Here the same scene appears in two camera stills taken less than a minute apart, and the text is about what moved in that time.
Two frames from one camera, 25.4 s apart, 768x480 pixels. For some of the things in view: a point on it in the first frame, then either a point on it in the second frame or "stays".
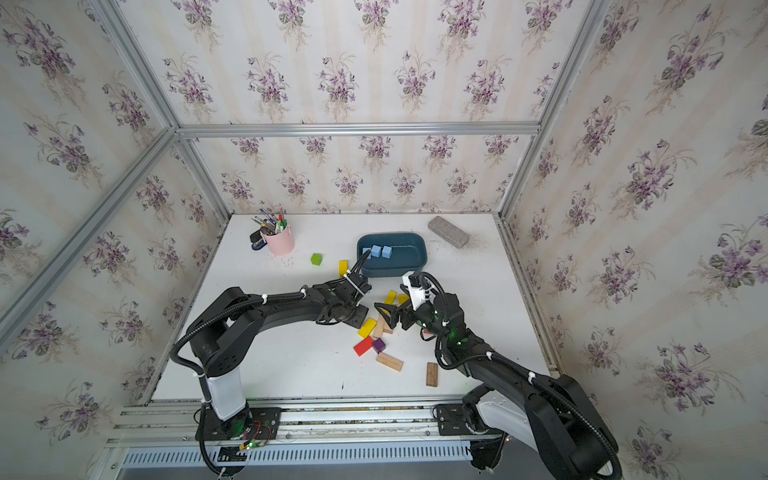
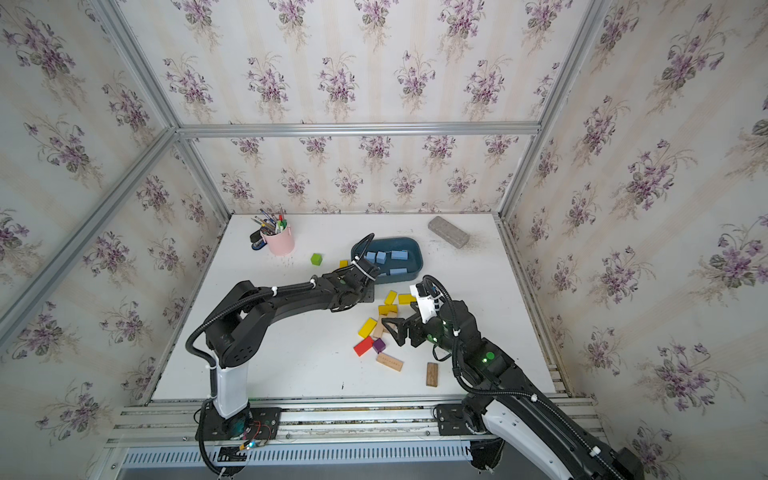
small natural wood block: [432, 371] stays
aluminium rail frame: [155, 437] stays
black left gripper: [363, 312] to [371, 295]
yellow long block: [367, 328] stays
